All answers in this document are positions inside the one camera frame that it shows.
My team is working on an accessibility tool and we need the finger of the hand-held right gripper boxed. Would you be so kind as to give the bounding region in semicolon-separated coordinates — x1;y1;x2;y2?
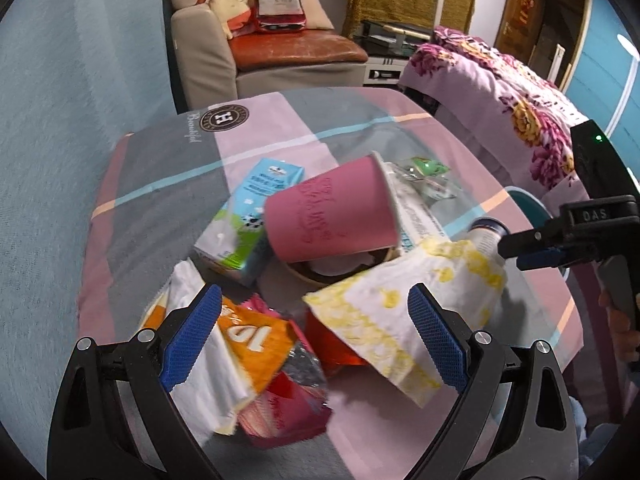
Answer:
497;217;565;260
516;247;572;272

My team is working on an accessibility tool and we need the purple floral blanket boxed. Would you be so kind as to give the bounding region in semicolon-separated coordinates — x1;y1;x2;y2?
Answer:
399;25;594;202

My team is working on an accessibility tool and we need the silver wrapper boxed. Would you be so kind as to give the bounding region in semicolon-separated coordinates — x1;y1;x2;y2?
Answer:
280;342;328;392

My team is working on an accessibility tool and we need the pink foil packet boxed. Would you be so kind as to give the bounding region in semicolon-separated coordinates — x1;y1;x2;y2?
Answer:
237;295;334;449

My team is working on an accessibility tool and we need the white tissue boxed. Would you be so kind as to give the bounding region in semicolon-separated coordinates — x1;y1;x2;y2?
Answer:
169;259;251;436

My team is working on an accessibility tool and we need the beige cushion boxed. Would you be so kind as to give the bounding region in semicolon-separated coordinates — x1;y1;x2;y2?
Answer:
297;0;335;31

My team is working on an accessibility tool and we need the blue green milk carton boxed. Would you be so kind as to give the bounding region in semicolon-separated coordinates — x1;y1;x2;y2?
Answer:
192;157;306;286

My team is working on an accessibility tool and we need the yellow plush pillow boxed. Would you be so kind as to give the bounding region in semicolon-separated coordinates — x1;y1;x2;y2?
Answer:
209;0;259;40

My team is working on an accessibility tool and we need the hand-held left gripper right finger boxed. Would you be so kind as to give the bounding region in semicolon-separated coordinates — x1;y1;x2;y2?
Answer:
407;283;581;480

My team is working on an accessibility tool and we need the white box with blue print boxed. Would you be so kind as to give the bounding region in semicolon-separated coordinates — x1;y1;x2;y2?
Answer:
395;194;447;257

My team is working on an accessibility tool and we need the silver media player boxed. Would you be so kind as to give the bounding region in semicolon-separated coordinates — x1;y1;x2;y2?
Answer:
362;55;417;86

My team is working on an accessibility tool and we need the brown coconut shell bowl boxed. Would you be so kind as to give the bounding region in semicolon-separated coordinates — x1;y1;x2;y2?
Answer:
285;246;401;288

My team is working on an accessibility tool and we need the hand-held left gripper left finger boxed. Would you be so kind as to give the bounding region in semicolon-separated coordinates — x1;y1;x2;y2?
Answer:
47;283;223;480

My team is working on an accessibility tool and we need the teal bin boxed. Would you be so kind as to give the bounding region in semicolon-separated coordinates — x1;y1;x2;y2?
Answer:
504;186;554;234

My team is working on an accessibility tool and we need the white bottle with dark cap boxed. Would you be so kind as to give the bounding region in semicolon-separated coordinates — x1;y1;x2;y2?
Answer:
466;216;512;262

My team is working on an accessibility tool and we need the person's blue jeans leg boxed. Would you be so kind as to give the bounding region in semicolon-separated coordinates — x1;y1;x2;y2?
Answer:
569;394;618;463

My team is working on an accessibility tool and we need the red plastic packet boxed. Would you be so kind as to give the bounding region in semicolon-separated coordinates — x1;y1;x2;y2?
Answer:
304;310;376;377

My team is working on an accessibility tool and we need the plaid pink grey tablecloth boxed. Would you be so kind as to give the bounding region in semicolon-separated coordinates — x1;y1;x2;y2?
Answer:
77;87;586;480

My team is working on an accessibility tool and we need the white yellow snack bag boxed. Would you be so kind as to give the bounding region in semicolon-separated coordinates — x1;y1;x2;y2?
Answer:
302;237;508;408

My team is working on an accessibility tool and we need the wooden door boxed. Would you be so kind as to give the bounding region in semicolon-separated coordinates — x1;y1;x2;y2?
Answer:
495;0;547;57

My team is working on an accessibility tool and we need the orange snack packet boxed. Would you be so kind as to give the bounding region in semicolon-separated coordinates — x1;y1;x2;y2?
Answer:
142;295;297;397

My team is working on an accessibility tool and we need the clear green plastic wrapper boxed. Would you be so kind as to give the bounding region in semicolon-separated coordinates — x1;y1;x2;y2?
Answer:
385;156;462;202

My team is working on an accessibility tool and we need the pink paper cup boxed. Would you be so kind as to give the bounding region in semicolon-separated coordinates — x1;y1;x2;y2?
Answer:
263;152;401;263

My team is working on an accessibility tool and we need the black stereo player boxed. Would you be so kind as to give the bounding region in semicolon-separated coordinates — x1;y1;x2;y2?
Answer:
352;19;434;56

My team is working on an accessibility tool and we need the person's right hand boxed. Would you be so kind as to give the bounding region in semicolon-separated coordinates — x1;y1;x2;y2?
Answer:
599;287;640;361

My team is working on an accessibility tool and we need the beige sofa with brown seat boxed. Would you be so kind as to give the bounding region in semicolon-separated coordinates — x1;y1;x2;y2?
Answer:
169;0;369;114

